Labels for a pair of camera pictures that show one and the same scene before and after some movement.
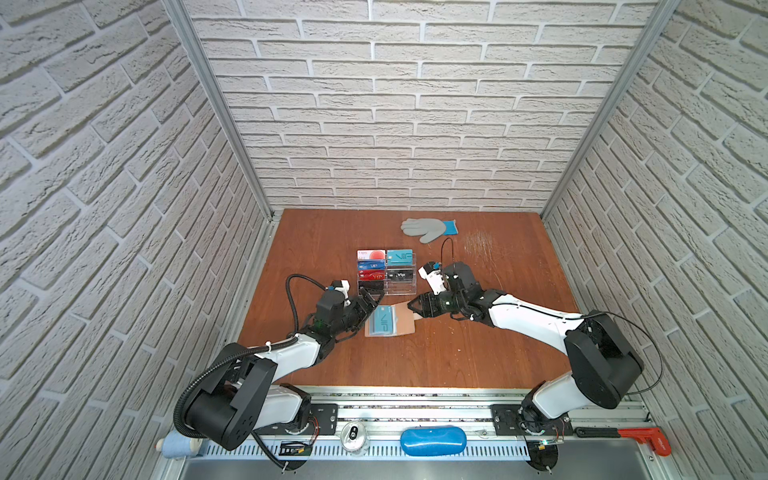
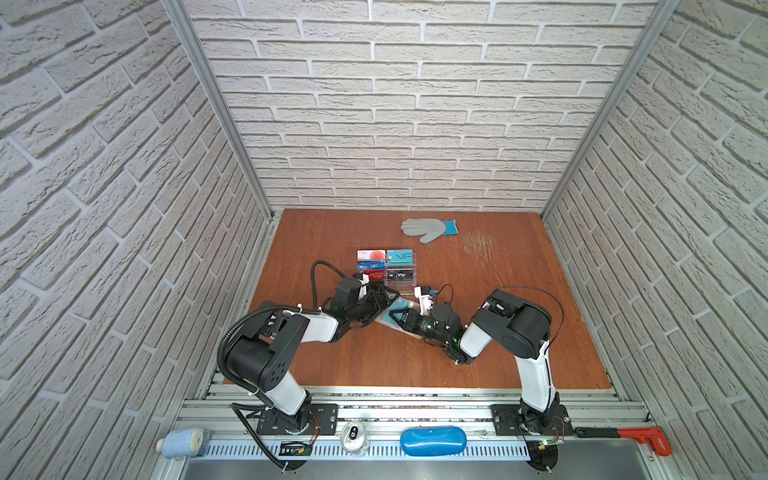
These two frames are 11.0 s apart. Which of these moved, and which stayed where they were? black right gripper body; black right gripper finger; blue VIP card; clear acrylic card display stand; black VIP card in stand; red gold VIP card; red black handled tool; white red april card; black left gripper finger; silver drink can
Moved: black left gripper finger; black right gripper finger; black right gripper body
Stayed: red gold VIP card; clear acrylic card display stand; silver drink can; blue VIP card; white red april card; black VIP card in stand; red black handled tool
